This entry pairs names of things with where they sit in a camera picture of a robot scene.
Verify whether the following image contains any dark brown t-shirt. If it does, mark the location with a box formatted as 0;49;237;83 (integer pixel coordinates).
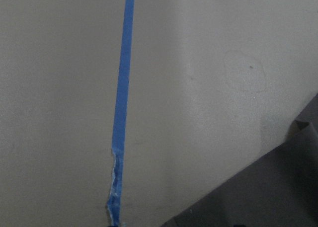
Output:
165;97;318;227

